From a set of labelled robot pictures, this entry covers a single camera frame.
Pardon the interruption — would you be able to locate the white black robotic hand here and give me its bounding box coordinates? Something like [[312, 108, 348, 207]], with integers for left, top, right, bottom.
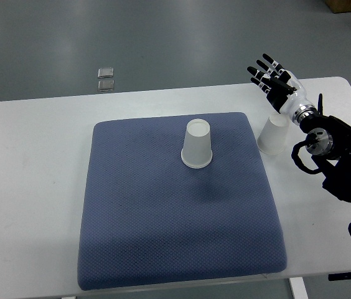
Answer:
[[247, 54, 317, 125]]

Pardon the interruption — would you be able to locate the white paper cup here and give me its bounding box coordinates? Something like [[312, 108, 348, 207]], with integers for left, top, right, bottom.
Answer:
[[180, 118, 213, 169], [257, 113, 290, 155]]

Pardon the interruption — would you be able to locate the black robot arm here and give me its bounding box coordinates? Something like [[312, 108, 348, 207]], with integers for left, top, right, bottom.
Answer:
[[291, 94, 351, 203]]

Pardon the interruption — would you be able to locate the brown cardboard box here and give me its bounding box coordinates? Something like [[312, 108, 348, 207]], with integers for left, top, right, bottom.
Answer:
[[325, 0, 351, 13]]

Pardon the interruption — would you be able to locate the upper metal floor plate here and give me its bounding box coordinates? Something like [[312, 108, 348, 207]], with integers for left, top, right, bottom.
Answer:
[[97, 67, 114, 78]]

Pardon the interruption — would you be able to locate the blue fabric cushion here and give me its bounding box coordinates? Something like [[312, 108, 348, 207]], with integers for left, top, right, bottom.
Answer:
[[77, 112, 287, 290]]

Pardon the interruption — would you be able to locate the white table leg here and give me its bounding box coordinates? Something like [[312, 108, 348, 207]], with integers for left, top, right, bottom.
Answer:
[[289, 277, 309, 299]]

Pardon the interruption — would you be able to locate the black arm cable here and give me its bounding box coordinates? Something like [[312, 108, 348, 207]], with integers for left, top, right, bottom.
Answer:
[[291, 140, 323, 174]]

